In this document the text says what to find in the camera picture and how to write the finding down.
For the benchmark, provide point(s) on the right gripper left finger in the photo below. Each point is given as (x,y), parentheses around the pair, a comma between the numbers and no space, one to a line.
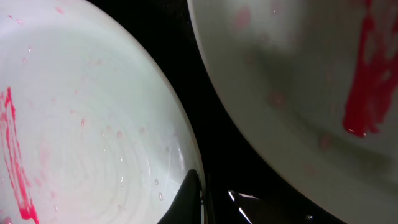
(186,206)

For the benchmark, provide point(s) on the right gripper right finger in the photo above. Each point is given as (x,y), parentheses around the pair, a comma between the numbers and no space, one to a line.
(256,210)

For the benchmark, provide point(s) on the light blue plate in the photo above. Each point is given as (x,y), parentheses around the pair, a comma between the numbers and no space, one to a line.
(91,129)

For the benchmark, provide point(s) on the pale green plate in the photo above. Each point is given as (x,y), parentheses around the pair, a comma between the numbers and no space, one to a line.
(312,86)

